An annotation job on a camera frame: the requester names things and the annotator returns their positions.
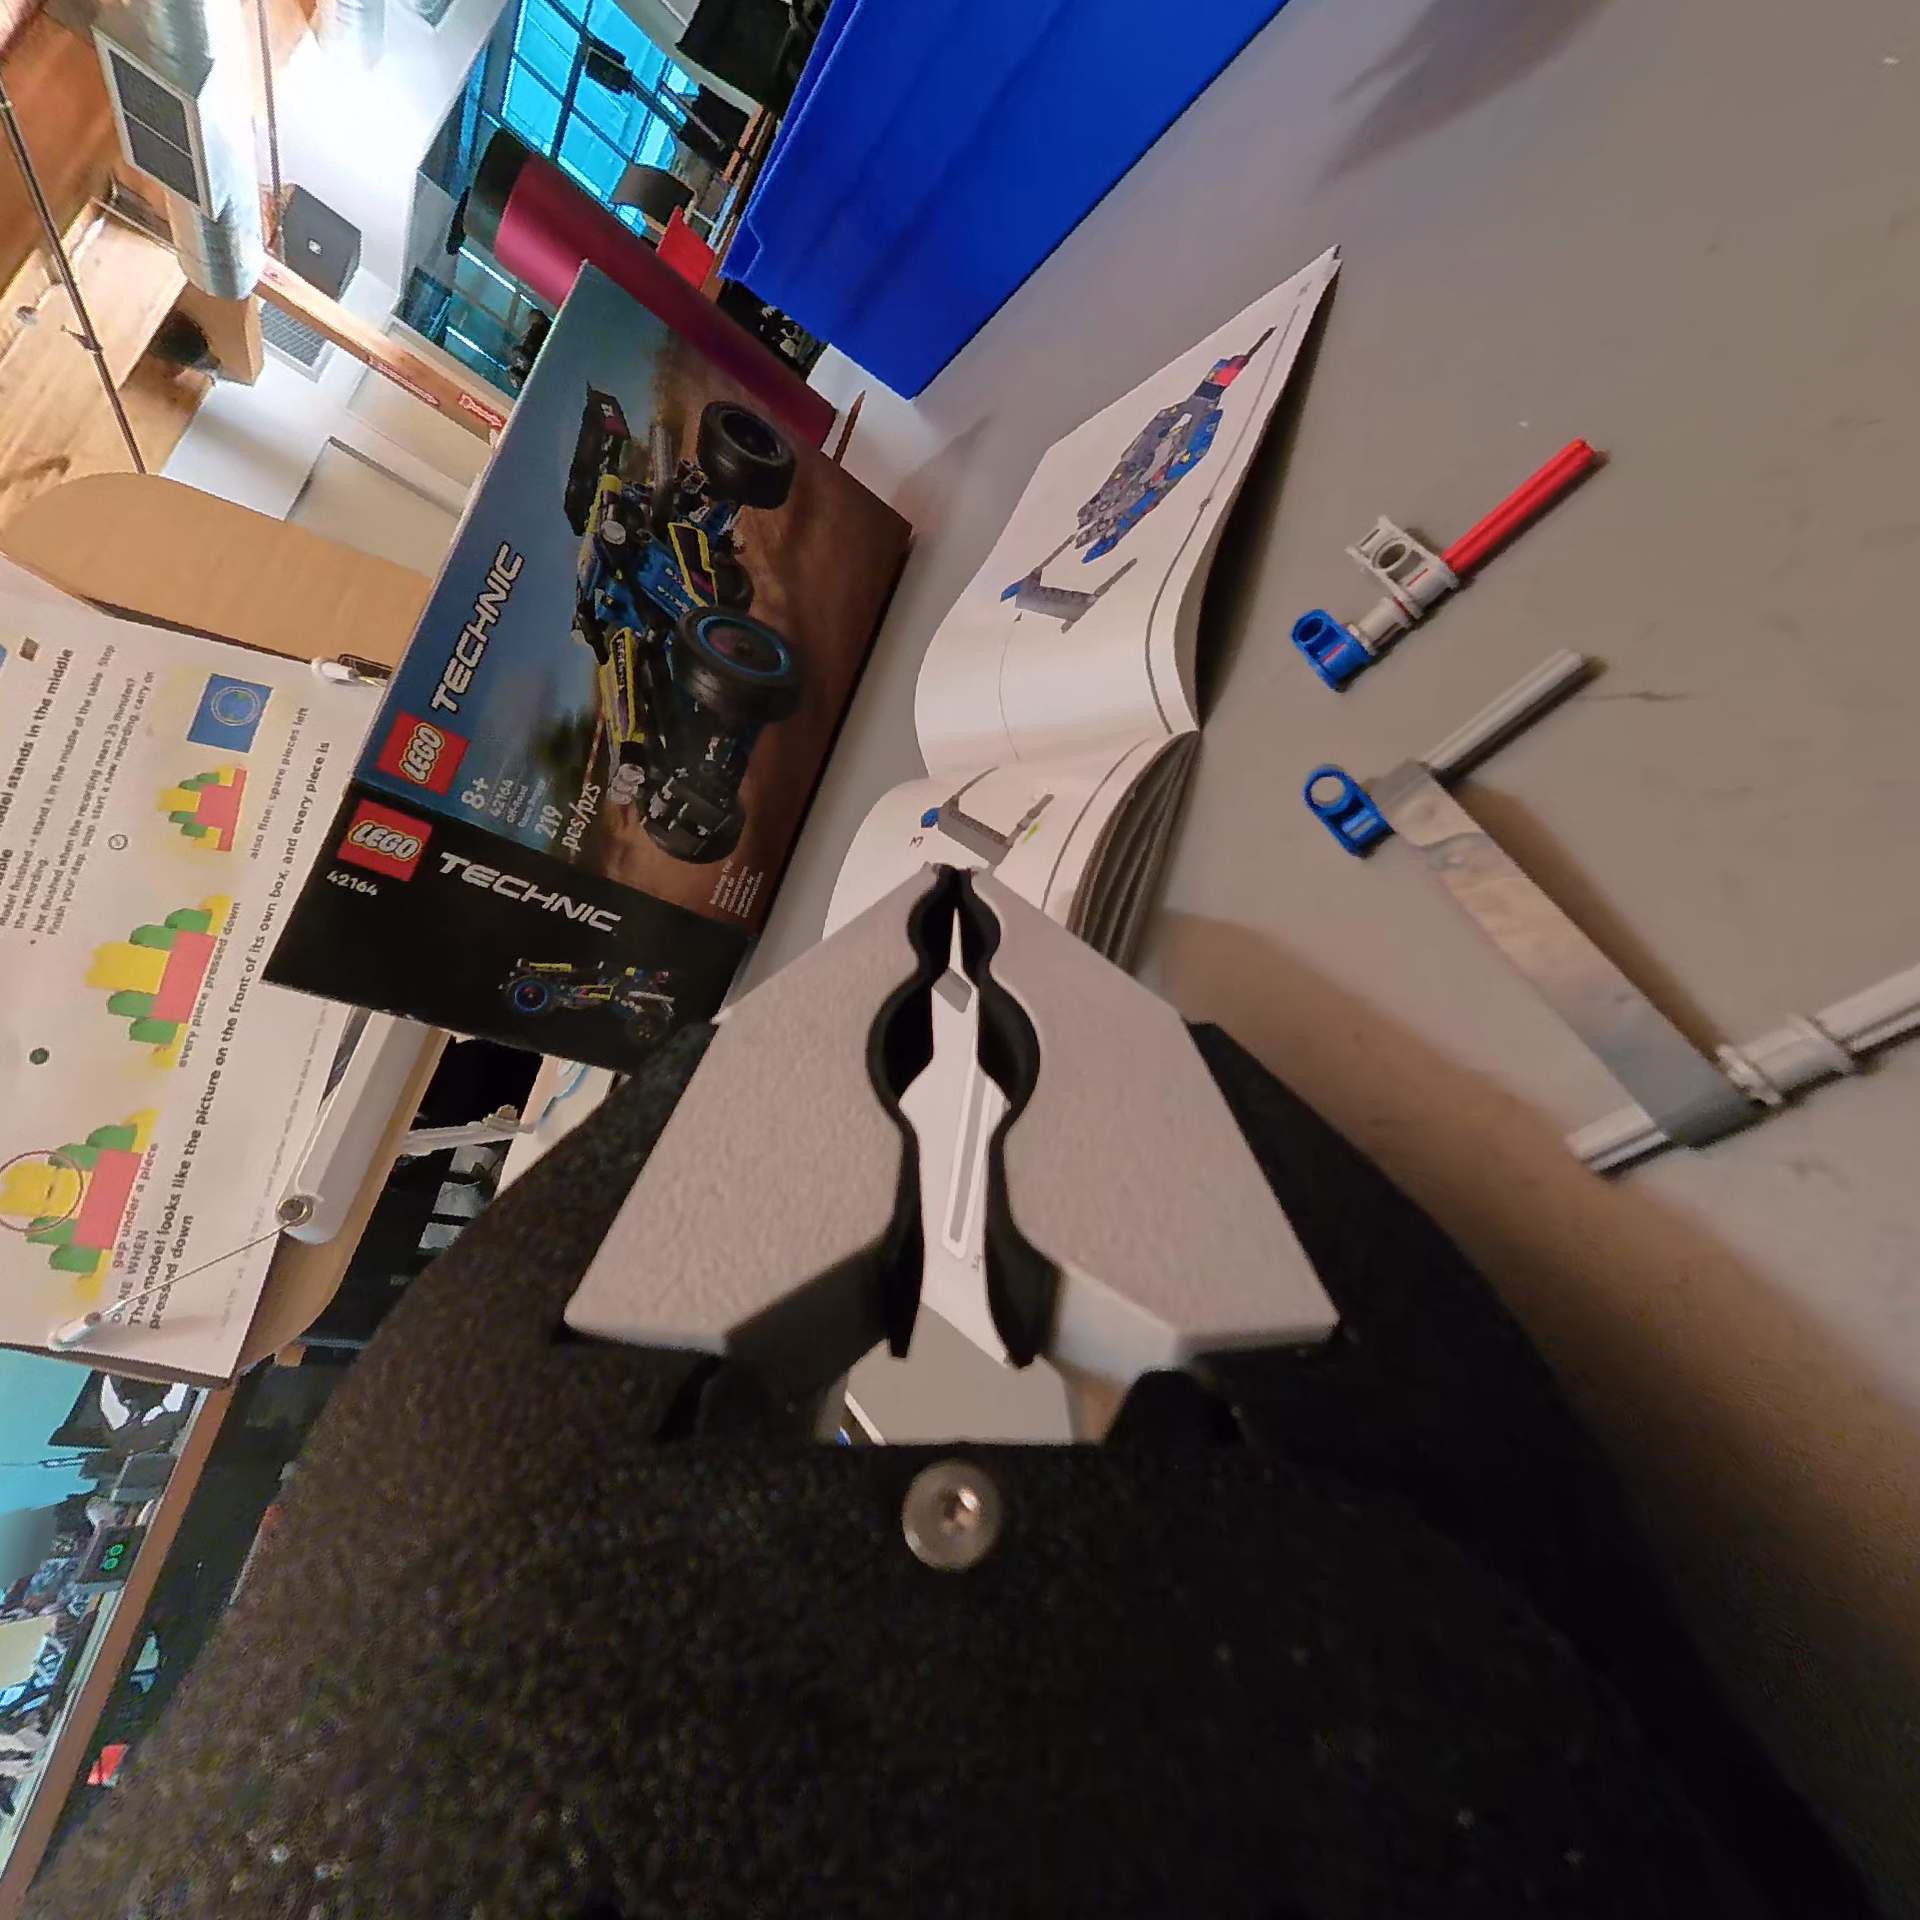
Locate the blue plastic storage bin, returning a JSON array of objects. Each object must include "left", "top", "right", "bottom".
[{"left": 719, "top": 0, "right": 1293, "bottom": 403}]

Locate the lego instruction booklet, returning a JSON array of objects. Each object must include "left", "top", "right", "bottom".
[{"left": 826, "top": 243, "right": 1347, "bottom": 1372}]

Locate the grey lego beam with axles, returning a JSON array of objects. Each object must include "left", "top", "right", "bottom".
[{"left": 1374, "top": 647, "right": 1920, "bottom": 1173}]

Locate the red lego axle with connectors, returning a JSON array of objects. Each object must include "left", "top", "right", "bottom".
[{"left": 1289, "top": 436, "right": 1597, "bottom": 700}]

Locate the black hanging speaker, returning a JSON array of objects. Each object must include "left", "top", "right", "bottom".
[{"left": 275, "top": 187, "right": 362, "bottom": 302}]

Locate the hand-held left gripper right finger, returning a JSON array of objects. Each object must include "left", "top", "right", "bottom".
[{"left": 968, "top": 867, "right": 1347, "bottom": 1428}]

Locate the small blue lego connector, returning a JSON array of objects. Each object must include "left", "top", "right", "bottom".
[{"left": 1303, "top": 760, "right": 1384, "bottom": 860}]

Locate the lego set box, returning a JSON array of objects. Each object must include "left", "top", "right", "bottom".
[{"left": 259, "top": 259, "right": 918, "bottom": 1076}]

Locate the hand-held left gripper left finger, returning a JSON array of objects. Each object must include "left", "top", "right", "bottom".
[{"left": 565, "top": 860, "right": 968, "bottom": 1404}]

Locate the white printed instruction poster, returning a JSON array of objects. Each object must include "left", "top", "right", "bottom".
[{"left": 0, "top": 557, "right": 395, "bottom": 1388}]

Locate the maroon drinking bottle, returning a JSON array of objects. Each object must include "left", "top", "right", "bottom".
[{"left": 463, "top": 146, "right": 842, "bottom": 453}]

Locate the cardboard poster backing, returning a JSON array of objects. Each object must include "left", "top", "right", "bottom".
[{"left": 0, "top": 470, "right": 438, "bottom": 668}]

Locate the metal air duct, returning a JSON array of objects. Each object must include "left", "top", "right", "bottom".
[{"left": 93, "top": 0, "right": 284, "bottom": 305}]

